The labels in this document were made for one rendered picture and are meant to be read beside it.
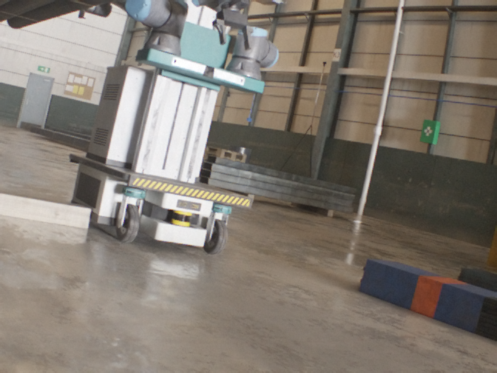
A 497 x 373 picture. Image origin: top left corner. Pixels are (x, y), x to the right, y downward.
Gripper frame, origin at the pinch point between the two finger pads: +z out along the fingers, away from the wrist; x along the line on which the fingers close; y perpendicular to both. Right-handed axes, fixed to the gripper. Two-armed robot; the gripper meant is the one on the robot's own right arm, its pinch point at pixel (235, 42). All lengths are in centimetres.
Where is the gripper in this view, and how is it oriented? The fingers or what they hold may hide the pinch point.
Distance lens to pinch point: 256.9
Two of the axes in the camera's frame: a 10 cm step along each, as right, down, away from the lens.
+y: -6.7, 2.4, 7.1
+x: -7.3, -0.3, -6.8
